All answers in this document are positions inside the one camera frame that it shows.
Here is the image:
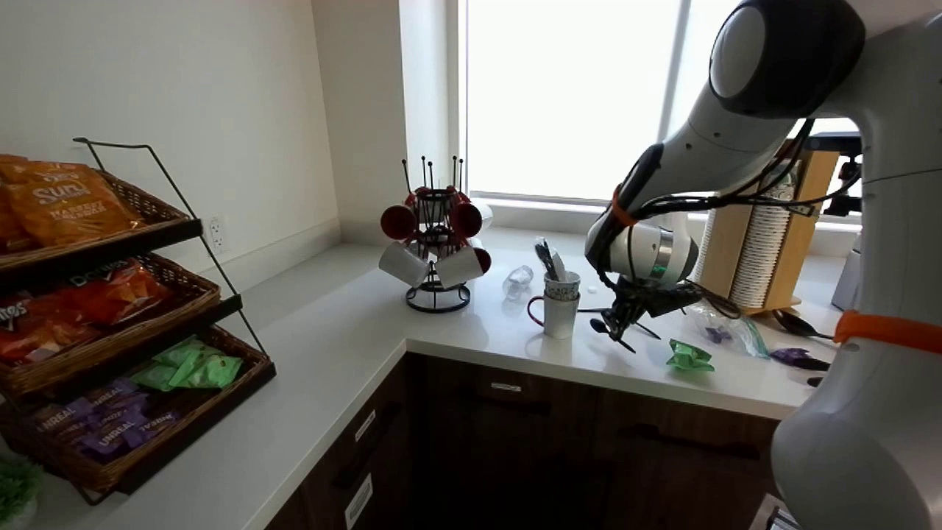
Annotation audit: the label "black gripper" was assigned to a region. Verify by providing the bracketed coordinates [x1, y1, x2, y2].
[597, 282, 653, 349]

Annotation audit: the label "black spoon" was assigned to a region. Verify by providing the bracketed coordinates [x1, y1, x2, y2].
[587, 313, 640, 356]

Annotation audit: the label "patterned white inner cup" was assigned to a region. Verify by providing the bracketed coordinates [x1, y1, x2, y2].
[541, 271, 583, 303]

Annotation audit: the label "black utensil in cup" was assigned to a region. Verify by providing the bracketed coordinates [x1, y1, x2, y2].
[534, 238, 559, 280]

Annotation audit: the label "purple plastic spoon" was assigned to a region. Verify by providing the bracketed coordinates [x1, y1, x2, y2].
[768, 343, 834, 375]

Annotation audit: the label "dark plastic spoon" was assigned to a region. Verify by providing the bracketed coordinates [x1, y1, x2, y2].
[771, 307, 840, 349]

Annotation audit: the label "green crumpled packet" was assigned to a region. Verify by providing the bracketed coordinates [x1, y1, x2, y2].
[666, 335, 719, 377]

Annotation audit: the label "teal stick packet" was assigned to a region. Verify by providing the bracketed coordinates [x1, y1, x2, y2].
[739, 316, 774, 363]

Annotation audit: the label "white roll in dispenser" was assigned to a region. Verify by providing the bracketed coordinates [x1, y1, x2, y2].
[730, 171, 802, 313]

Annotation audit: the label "dark wooden cabinet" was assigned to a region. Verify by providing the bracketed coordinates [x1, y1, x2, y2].
[263, 350, 790, 530]

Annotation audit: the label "wooden dispenser box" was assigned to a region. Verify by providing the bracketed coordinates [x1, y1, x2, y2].
[693, 144, 849, 318]

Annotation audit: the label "gray metal canister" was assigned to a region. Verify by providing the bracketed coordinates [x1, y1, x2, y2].
[831, 234, 870, 313]

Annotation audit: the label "bright window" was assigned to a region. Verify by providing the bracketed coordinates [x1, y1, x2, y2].
[460, 0, 865, 207]

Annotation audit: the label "white cabinet label sticker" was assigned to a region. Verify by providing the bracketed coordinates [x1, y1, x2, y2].
[343, 471, 378, 530]

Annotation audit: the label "green snack packets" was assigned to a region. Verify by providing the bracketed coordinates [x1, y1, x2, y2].
[131, 334, 248, 399]

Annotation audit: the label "three tier basket rack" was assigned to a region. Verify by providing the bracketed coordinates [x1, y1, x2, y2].
[0, 135, 281, 506]

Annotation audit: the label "red orange snack bag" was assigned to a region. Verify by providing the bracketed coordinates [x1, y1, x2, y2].
[0, 257, 178, 368]

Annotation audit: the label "purple snack packets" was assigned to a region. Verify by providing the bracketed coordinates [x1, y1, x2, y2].
[32, 381, 182, 465]

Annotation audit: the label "orange chip bag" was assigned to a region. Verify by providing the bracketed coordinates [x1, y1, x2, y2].
[0, 154, 141, 253]

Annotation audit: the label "small green potted plant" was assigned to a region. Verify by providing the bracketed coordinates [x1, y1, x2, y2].
[0, 453, 45, 530]

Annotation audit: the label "white cup with handle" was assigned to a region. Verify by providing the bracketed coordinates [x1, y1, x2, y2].
[524, 290, 583, 343]

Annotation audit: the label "black wire mug tree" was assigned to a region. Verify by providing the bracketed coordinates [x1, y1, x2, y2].
[399, 154, 477, 316]

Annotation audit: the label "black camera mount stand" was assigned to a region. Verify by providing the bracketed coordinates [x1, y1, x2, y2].
[803, 128, 870, 221]

